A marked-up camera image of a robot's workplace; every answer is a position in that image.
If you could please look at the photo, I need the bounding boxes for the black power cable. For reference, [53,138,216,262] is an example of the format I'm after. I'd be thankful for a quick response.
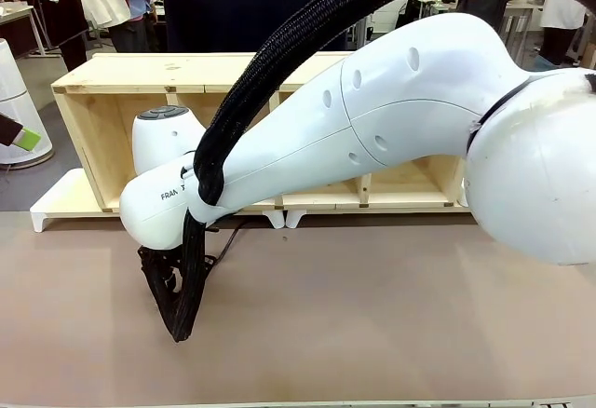
[204,220,251,263]

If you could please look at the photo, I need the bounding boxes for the mannequin in white lab coat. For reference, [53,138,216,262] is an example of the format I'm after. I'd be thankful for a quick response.
[541,0,587,67]

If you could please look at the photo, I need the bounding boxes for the white air purifier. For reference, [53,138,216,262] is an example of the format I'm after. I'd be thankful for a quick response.
[0,37,54,170]

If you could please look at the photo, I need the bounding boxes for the light wooden background desk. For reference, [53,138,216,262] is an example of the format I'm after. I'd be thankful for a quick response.
[0,4,50,59]

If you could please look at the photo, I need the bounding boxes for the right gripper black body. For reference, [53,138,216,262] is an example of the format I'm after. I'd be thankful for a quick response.
[137,245,183,292]

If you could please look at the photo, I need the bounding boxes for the mannequin in black coat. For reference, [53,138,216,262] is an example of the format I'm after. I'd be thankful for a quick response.
[21,0,90,73]

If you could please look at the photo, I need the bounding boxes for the black braided cable sleeve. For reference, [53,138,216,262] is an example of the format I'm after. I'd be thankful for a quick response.
[139,0,596,344]

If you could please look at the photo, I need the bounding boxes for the person in navy FILA sweater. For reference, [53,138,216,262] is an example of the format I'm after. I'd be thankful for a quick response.
[165,0,348,54]

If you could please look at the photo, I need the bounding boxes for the wooden four-compartment shelf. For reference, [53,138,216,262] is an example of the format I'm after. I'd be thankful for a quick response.
[50,51,471,214]

